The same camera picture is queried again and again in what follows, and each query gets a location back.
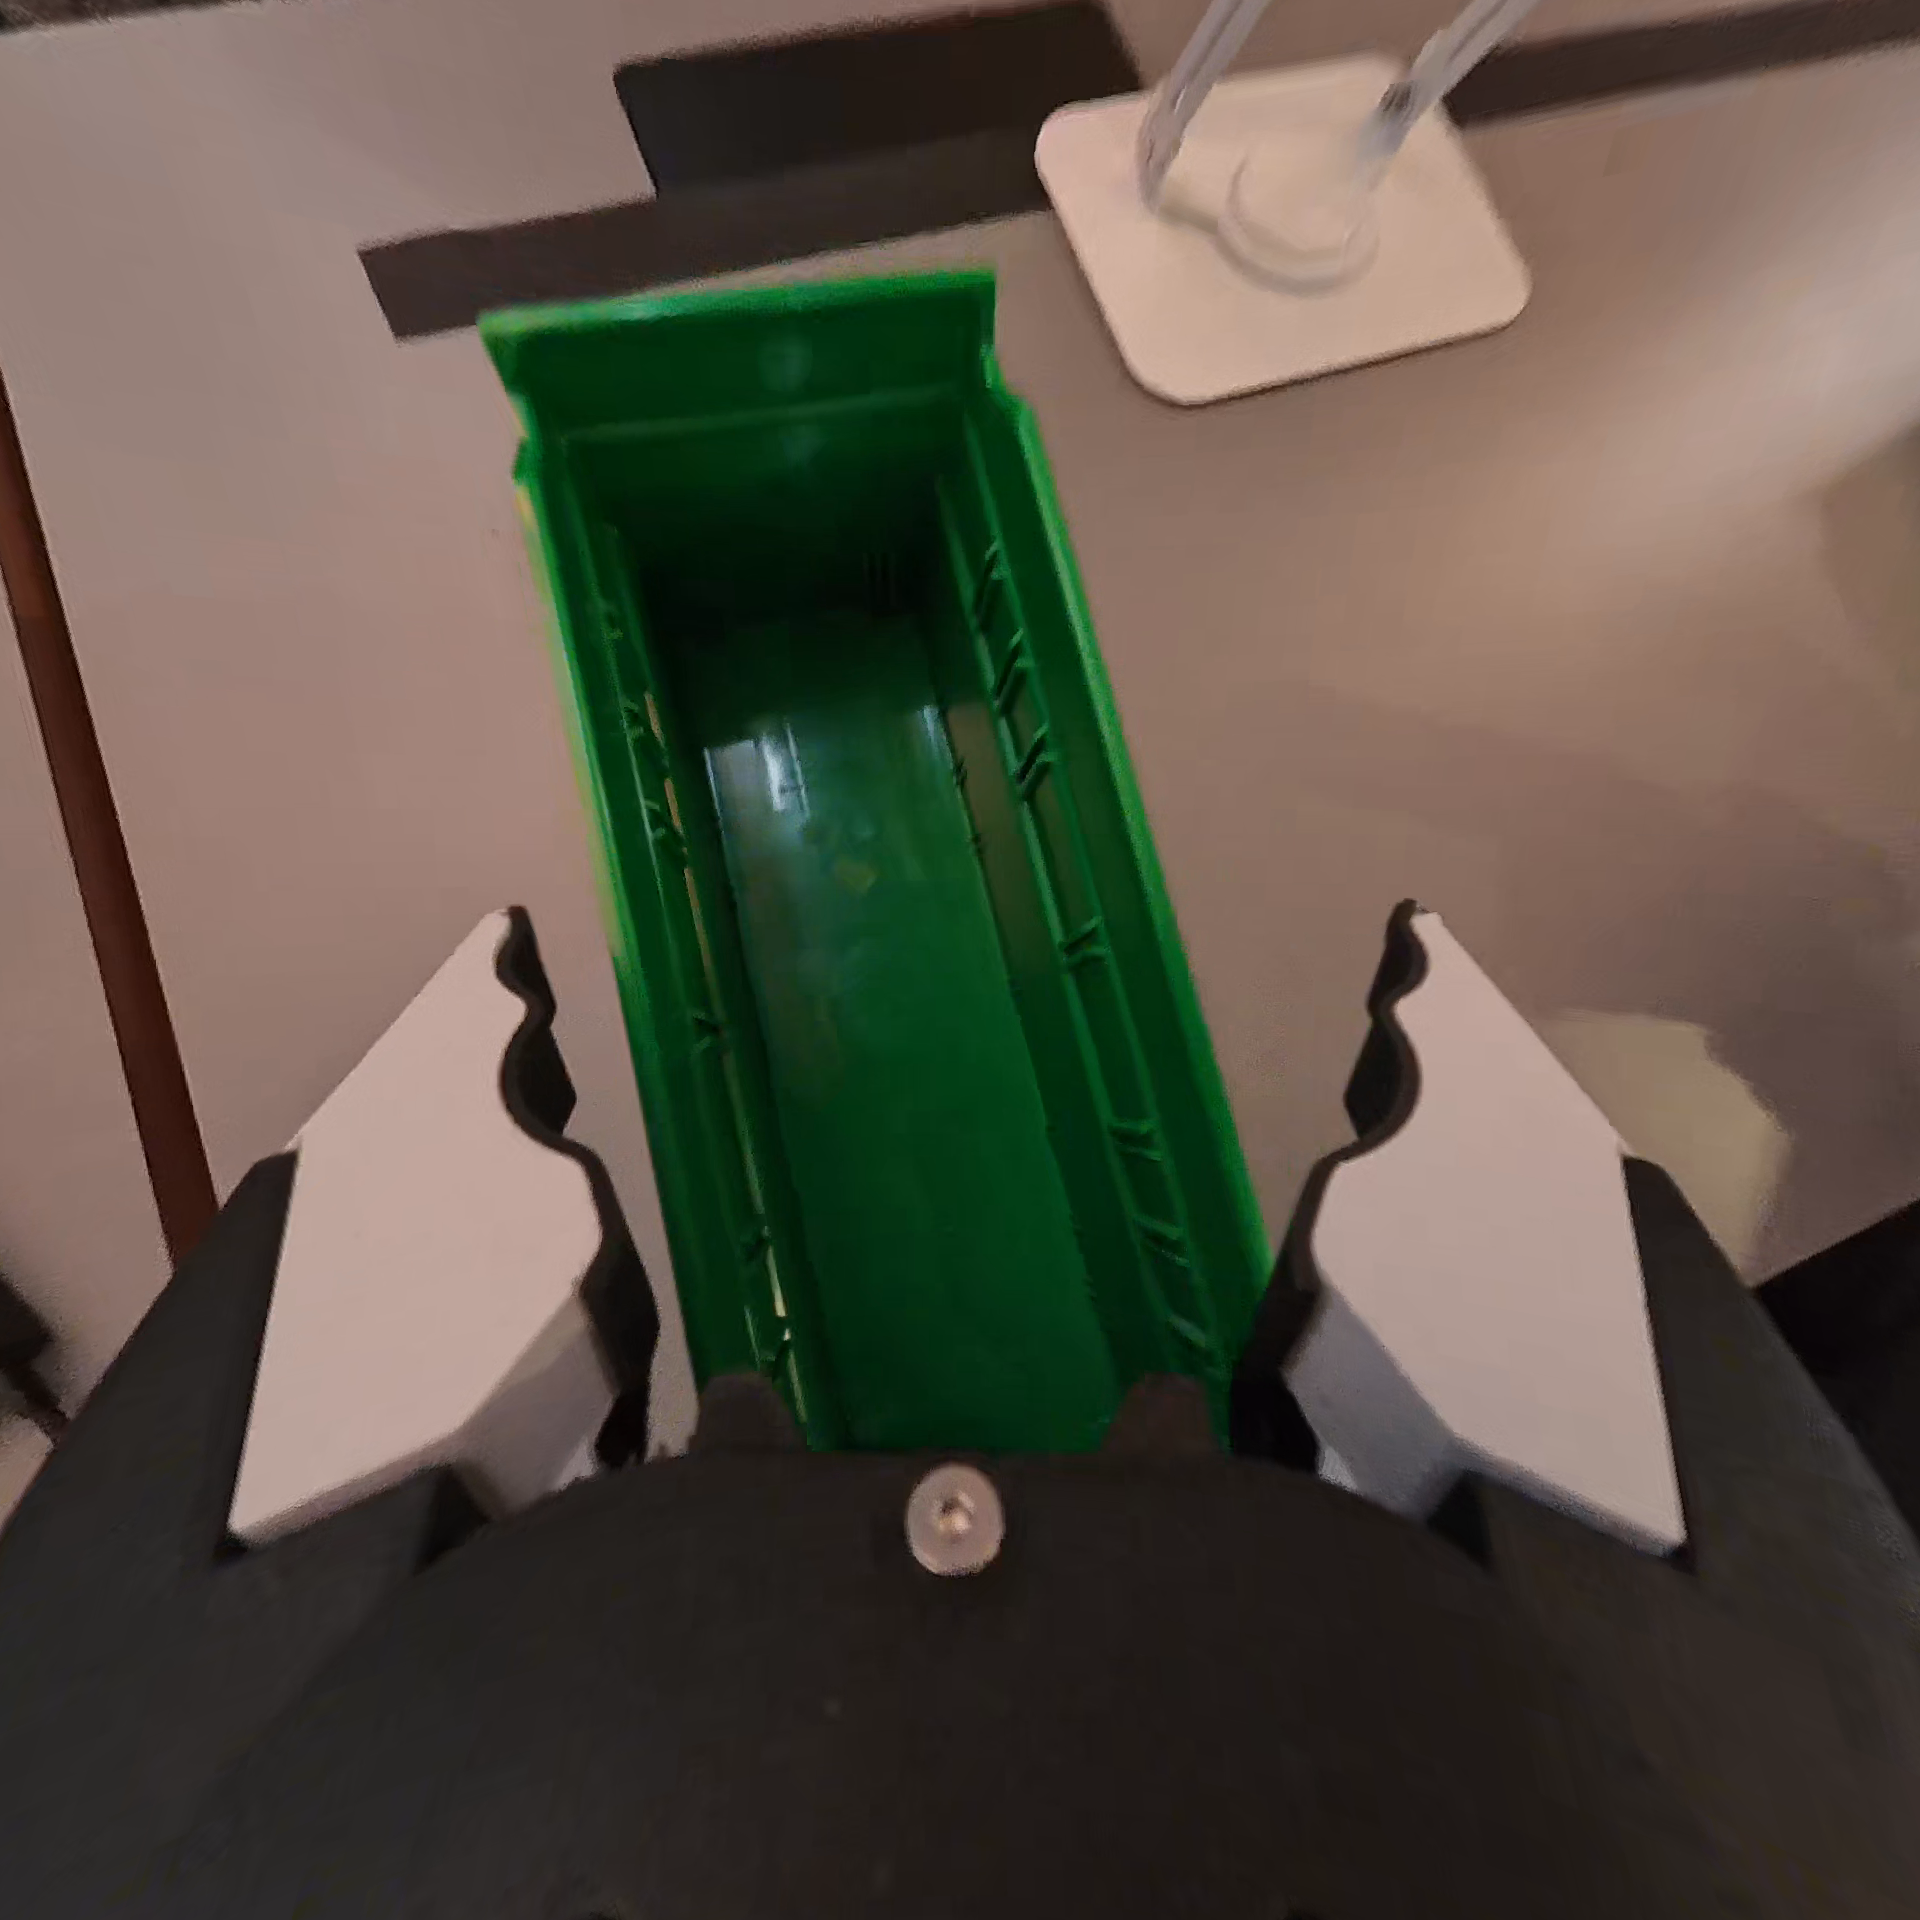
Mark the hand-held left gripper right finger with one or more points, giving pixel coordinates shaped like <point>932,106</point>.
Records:
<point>1485,1275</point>

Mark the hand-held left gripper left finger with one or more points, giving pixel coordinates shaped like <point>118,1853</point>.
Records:
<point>420,1275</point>

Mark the green plastic bin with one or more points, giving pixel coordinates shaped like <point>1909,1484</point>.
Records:
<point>900,974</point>

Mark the white rounded board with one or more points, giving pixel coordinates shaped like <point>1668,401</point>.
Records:
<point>1171,284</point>

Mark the black tape strip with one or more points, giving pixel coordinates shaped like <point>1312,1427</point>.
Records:
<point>675,240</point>

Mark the white round dish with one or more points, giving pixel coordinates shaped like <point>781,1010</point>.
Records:
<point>1298,224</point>

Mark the clear plastic tube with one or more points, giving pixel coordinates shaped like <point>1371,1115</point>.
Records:
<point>1441,68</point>
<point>1185,90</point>

